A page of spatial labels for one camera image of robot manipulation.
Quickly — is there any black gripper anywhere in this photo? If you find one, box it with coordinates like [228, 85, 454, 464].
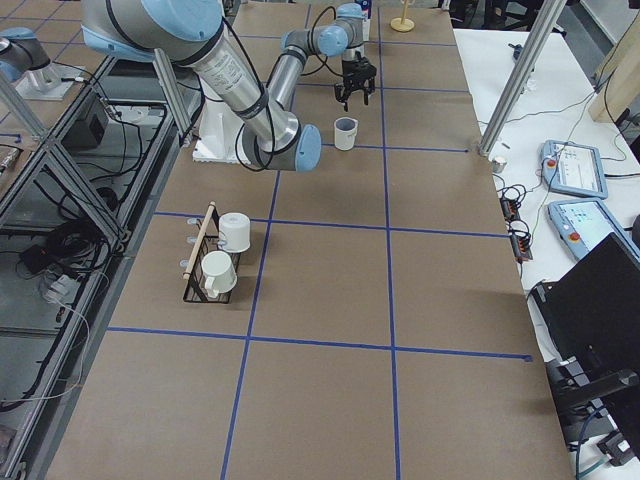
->
[334, 50, 377, 111]

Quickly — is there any white mug purple rim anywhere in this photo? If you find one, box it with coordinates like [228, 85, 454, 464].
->
[334, 117, 359, 151]

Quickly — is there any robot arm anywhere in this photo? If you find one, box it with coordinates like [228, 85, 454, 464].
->
[82, 1, 377, 172]
[1, 27, 51, 82]

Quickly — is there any blue milk carton green cap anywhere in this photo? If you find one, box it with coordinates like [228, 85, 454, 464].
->
[355, 0, 372, 42]

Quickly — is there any white cup upside down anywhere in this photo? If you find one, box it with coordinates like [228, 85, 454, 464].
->
[218, 212, 251, 253]

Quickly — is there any wooden mug tree stand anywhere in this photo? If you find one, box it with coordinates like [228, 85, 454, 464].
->
[390, 0, 415, 33]

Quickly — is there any small metal cylinder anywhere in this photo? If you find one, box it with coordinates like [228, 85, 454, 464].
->
[491, 156, 507, 174]

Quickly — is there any black power strip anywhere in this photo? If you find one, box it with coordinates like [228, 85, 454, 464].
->
[500, 198, 533, 264]

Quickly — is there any teach pendant far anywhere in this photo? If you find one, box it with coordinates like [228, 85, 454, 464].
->
[541, 140, 608, 199]

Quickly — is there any teach pendant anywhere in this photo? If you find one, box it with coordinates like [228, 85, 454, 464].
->
[547, 198, 639, 260]
[541, 140, 608, 199]

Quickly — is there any teach pendant near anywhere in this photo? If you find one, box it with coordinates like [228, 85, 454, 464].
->
[547, 198, 639, 260]

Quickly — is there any black laptop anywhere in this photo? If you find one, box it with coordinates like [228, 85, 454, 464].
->
[529, 232, 640, 371]

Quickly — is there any white pedestal column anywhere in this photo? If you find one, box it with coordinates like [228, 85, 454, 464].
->
[193, 80, 249, 165]

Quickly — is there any aluminium frame post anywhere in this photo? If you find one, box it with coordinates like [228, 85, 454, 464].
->
[478, 0, 567, 157]

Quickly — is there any white cup with handle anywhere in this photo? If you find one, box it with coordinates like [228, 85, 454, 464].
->
[200, 250, 237, 298]

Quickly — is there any black wire cup rack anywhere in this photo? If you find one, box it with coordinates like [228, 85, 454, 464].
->
[181, 202, 244, 304]

